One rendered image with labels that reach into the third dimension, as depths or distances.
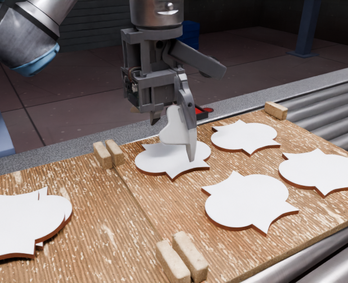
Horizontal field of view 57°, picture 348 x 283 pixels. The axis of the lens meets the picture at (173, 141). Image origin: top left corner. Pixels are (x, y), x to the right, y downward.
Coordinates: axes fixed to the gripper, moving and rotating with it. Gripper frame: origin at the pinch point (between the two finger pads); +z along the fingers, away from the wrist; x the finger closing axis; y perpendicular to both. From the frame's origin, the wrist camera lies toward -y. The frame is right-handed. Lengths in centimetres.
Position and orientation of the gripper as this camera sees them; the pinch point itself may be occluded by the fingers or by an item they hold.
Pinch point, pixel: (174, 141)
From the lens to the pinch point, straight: 57.3
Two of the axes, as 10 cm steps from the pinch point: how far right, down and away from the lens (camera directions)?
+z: 0.2, 8.6, 5.0
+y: -8.8, 2.5, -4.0
